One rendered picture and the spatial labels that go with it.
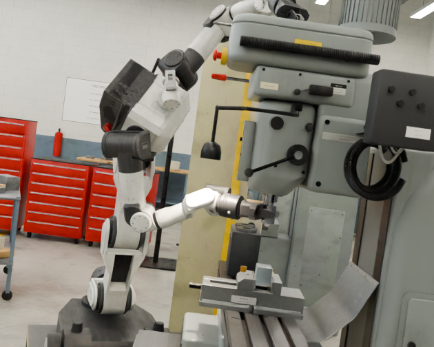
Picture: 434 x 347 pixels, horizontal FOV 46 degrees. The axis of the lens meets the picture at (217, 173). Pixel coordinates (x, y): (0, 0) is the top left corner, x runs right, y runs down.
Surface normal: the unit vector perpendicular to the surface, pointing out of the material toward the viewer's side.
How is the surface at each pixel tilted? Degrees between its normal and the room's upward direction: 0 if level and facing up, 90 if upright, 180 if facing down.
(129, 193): 103
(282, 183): 117
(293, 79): 90
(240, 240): 90
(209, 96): 90
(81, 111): 90
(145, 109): 58
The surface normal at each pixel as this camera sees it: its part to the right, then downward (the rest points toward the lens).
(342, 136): 0.03, 0.06
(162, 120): 0.36, -0.44
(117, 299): 0.30, 0.32
